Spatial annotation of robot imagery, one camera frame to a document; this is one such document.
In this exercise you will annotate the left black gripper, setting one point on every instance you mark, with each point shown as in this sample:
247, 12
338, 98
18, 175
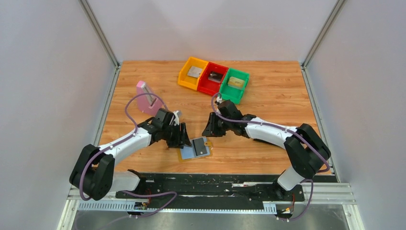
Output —
175, 137

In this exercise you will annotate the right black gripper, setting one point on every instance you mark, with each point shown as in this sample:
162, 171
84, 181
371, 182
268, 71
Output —
216, 125

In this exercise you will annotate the yellow leather card holder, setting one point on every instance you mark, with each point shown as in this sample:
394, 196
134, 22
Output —
187, 152

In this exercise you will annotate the black credit card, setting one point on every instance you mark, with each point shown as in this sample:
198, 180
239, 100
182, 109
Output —
199, 147

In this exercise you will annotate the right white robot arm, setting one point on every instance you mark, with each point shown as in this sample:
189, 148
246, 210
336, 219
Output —
306, 151

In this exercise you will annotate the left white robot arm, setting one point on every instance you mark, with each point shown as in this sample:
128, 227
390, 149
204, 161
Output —
93, 173

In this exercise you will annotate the gold card in green bin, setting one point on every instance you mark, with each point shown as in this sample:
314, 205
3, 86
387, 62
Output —
236, 82

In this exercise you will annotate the dark card in red bin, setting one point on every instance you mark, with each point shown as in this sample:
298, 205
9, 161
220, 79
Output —
215, 77

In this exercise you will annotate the silver card in yellow bin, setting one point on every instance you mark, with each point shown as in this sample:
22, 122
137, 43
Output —
194, 71

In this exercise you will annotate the red plastic bin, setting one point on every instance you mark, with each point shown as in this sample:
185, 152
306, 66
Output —
209, 87

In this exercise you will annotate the green plastic bin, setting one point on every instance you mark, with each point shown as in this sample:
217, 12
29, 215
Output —
230, 93

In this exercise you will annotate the pink wedge stand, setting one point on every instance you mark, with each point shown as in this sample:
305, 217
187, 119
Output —
147, 103

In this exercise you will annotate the yellow plastic bin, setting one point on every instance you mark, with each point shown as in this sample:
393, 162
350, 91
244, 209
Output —
191, 82

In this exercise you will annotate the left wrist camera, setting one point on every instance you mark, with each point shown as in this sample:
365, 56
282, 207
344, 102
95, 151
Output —
176, 118

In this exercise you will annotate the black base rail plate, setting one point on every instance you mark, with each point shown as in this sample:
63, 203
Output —
214, 191

